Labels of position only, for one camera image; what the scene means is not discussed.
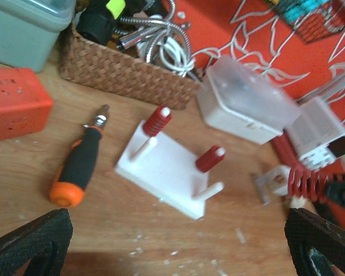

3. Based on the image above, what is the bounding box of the metal flexible hose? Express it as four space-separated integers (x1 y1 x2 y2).
116 0 196 70

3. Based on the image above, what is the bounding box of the red spring two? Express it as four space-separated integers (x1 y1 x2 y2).
195 145 226 173

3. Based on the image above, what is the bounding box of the white lidded storage box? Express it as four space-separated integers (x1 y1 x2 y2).
197 55 301 144

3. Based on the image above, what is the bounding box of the green cordless drill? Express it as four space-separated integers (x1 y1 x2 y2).
76 0 149 45

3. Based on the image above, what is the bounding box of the metal L bracket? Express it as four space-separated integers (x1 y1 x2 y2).
251 165 290 205

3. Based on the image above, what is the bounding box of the grey plastic storage box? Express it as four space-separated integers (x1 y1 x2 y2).
0 0 76 72

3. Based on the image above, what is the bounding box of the white bench power supply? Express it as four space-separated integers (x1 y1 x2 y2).
286 97 345 171

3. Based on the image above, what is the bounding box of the red spring one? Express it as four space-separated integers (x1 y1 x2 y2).
142 105 172 137

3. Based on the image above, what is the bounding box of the red spring four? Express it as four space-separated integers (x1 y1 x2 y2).
287 167 345 203

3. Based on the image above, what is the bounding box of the white coiled cable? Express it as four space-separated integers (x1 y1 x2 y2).
137 37 196 78

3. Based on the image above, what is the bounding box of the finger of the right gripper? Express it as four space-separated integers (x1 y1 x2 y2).
324 175 345 210

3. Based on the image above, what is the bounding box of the woven wicker basket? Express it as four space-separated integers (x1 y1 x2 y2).
58 23 200 110

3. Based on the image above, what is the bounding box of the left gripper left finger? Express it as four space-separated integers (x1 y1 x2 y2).
0 208 73 275

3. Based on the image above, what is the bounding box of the red cube power socket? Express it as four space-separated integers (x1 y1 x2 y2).
0 67 53 141

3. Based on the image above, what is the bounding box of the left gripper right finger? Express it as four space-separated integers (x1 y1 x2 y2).
284 208 345 275

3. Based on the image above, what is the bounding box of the white peg base plate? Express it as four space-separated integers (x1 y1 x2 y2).
115 121 224 220

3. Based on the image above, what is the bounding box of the black wire basket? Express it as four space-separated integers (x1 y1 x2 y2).
265 0 345 44

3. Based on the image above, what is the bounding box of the orange black ratchet screwdriver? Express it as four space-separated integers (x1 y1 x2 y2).
49 105 109 208

